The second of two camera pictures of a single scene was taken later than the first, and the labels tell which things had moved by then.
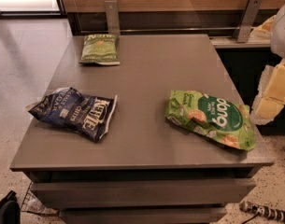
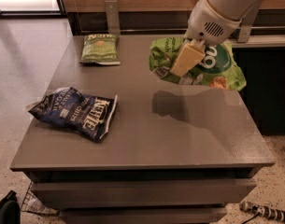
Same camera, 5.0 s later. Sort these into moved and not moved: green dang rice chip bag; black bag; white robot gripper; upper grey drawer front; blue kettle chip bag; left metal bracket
Moved: white robot gripper; green dang rice chip bag
Not moved: black bag; left metal bracket; upper grey drawer front; blue kettle chip bag
